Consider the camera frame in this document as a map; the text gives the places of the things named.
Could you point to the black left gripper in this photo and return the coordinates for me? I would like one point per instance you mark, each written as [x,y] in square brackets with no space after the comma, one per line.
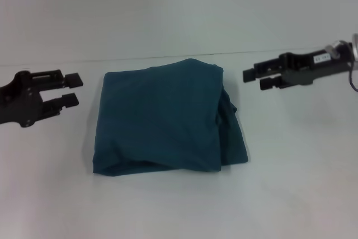
[25,99]

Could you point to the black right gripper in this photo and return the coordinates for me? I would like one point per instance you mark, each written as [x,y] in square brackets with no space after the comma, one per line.
[310,65]

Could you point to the teal blue t-shirt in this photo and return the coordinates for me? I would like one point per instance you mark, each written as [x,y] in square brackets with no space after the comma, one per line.
[162,116]

